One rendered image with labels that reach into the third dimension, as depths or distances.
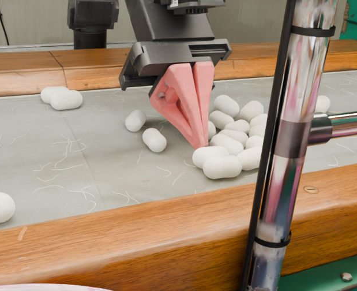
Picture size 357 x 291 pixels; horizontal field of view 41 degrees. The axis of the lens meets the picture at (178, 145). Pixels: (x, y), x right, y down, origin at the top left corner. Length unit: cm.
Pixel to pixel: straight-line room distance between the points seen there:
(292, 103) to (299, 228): 12
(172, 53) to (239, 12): 219
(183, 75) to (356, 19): 62
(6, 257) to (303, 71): 19
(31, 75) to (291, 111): 41
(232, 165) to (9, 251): 21
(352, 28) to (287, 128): 76
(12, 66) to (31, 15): 193
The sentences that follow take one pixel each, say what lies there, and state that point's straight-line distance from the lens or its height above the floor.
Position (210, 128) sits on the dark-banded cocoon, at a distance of 49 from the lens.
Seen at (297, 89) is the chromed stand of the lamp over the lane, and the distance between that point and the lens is 26.
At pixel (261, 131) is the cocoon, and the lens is 50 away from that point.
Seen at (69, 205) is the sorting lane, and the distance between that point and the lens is 38.
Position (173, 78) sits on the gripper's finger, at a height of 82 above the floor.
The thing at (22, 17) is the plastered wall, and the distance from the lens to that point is 256.
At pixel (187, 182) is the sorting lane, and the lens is 42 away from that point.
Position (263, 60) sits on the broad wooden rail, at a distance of 76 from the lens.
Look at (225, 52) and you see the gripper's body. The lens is 49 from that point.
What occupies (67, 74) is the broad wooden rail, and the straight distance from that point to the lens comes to 63.
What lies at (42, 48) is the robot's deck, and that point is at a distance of 111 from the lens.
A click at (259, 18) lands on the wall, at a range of 249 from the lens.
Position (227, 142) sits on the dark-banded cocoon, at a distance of 46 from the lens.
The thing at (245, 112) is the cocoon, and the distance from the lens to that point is 55.
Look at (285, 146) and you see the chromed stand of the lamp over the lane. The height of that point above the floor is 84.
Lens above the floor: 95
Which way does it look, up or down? 25 degrees down
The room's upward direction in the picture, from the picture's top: 5 degrees clockwise
